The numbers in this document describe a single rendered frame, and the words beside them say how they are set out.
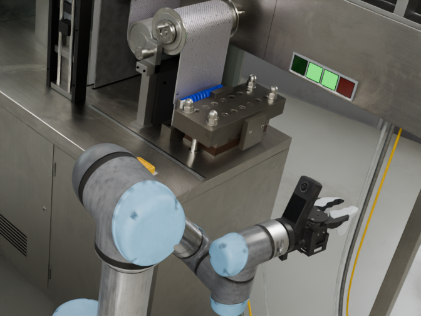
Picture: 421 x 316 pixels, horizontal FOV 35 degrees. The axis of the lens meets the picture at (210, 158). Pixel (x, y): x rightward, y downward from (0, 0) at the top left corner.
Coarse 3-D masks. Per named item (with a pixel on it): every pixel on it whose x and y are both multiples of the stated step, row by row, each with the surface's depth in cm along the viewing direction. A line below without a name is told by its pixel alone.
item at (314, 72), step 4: (312, 64) 213; (308, 68) 215; (312, 68) 214; (316, 68) 213; (320, 68) 212; (308, 72) 215; (312, 72) 214; (316, 72) 213; (320, 72) 212; (308, 76) 216; (312, 76) 215; (316, 76) 214; (316, 80) 214
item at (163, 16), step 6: (228, 6) 219; (162, 18) 205; (168, 18) 204; (174, 18) 202; (156, 24) 208; (174, 24) 203; (180, 30) 202; (156, 36) 210; (180, 36) 203; (174, 42) 205; (168, 48) 208; (174, 48) 206
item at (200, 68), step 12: (204, 48) 214; (216, 48) 219; (180, 60) 207; (192, 60) 212; (204, 60) 217; (216, 60) 222; (180, 72) 210; (192, 72) 215; (204, 72) 220; (216, 72) 225; (180, 84) 213; (192, 84) 218; (204, 84) 223; (216, 84) 229; (180, 96) 216
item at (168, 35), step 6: (168, 24) 202; (156, 30) 206; (162, 30) 204; (168, 30) 203; (174, 30) 203; (162, 36) 206; (168, 36) 204; (174, 36) 203; (162, 42) 206; (168, 42) 204
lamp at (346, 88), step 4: (340, 80) 208; (344, 80) 207; (340, 84) 209; (344, 84) 208; (348, 84) 207; (352, 84) 206; (340, 88) 209; (344, 88) 208; (348, 88) 207; (352, 88) 206; (340, 92) 210; (344, 92) 209; (348, 92) 208; (348, 96) 208
